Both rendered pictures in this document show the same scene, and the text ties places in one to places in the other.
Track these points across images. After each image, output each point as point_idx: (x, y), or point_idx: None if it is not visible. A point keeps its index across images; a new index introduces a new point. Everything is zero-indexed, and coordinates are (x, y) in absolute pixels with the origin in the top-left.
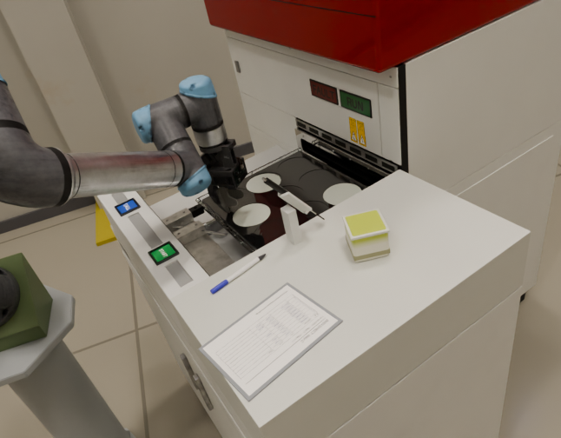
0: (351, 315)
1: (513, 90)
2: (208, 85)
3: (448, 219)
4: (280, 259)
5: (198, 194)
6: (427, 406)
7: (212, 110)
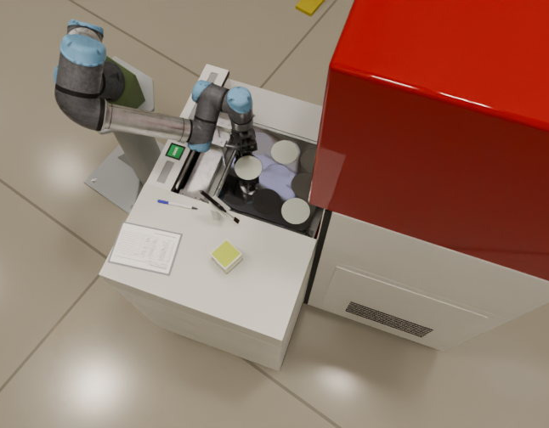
0: (174, 278)
1: (444, 278)
2: (240, 107)
3: (274, 292)
4: (198, 219)
5: (274, 106)
6: (208, 328)
7: (238, 117)
